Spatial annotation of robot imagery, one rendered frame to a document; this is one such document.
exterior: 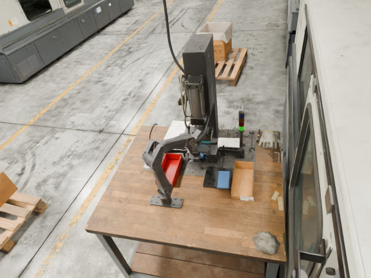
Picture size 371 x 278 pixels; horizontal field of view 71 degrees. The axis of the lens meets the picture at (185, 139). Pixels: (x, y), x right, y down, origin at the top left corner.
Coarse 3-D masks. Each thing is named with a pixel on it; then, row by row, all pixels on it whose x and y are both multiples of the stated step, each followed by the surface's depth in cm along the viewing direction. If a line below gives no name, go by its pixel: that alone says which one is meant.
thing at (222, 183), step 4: (220, 172) 168; (224, 172) 167; (228, 172) 167; (220, 176) 165; (228, 176) 164; (220, 180) 163; (224, 180) 162; (228, 180) 162; (220, 184) 160; (224, 184) 160; (228, 184) 160; (220, 188) 158; (224, 188) 158; (228, 188) 156
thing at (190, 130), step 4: (208, 116) 172; (208, 120) 171; (188, 128) 172; (192, 128) 171; (196, 128) 164; (200, 128) 164; (204, 128) 163; (208, 128) 167; (212, 128) 169; (188, 132) 168; (192, 132) 162; (204, 132) 160; (208, 132) 166; (212, 132) 167; (208, 136) 163; (204, 140) 165; (208, 140) 165
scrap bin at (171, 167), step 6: (168, 156) 184; (174, 156) 183; (180, 156) 181; (162, 162) 177; (168, 162) 184; (174, 162) 183; (180, 162) 177; (168, 168) 179; (174, 168) 178; (180, 168) 178; (168, 174) 175; (174, 174) 167; (168, 180) 171; (174, 180) 166
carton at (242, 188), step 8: (240, 168) 171; (248, 168) 169; (240, 176) 166; (248, 176) 165; (232, 184) 153; (240, 184) 161; (248, 184) 160; (232, 192) 156; (240, 192) 156; (248, 192) 156; (248, 200) 151
